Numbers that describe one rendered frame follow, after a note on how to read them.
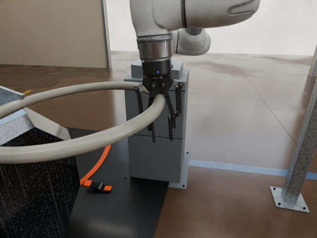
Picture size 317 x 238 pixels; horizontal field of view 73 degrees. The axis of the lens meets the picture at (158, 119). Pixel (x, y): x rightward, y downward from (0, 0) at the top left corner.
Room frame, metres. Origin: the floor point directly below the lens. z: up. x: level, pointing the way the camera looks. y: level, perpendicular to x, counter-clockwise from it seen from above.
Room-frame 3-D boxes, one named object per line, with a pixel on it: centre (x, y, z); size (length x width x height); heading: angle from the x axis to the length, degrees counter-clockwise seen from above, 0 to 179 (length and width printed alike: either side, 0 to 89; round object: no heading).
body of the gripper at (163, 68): (0.57, 0.00, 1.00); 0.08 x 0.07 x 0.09; 94
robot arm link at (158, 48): (0.57, 0.01, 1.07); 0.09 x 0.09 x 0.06
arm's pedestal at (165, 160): (1.52, -0.01, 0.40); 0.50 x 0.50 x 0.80; 79
